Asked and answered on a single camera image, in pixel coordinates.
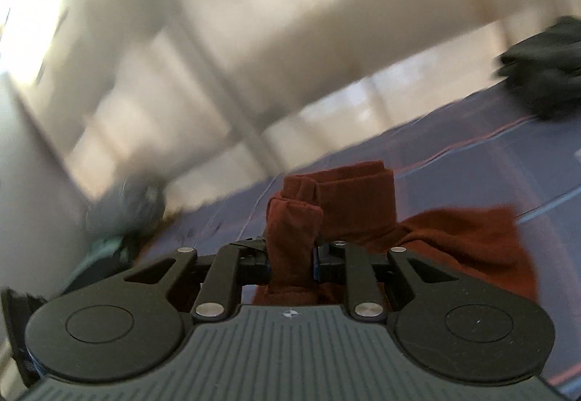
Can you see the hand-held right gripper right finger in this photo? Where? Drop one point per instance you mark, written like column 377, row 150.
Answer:
column 316, row 268

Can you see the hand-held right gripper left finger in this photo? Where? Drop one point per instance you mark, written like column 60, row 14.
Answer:
column 266, row 268

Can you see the rust red pants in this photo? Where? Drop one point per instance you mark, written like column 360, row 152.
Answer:
column 354, row 205

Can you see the grey and teal cloth pile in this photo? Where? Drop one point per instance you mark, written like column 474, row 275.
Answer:
column 122, row 210

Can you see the blue plaid bed sheet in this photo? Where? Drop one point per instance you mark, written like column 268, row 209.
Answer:
column 454, row 156

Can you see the white curtain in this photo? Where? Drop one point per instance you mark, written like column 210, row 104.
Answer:
column 272, row 42

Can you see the black cloth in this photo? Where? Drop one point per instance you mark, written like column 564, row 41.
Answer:
column 544, row 69

